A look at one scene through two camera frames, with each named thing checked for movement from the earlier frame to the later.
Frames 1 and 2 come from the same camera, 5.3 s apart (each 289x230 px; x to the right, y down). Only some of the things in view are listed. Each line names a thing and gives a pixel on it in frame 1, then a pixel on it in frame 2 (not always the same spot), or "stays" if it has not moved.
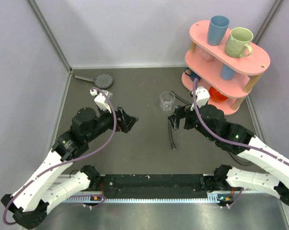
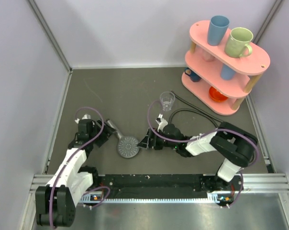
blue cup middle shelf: (227, 73) stays
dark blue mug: (192, 74) stays
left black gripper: (126, 123) to (106, 131)
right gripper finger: (174, 120) to (144, 143)
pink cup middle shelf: (206, 56) stays
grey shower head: (103, 81) to (127, 146)
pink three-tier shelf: (227, 80) stays
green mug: (237, 44) stays
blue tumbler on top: (217, 27) stays
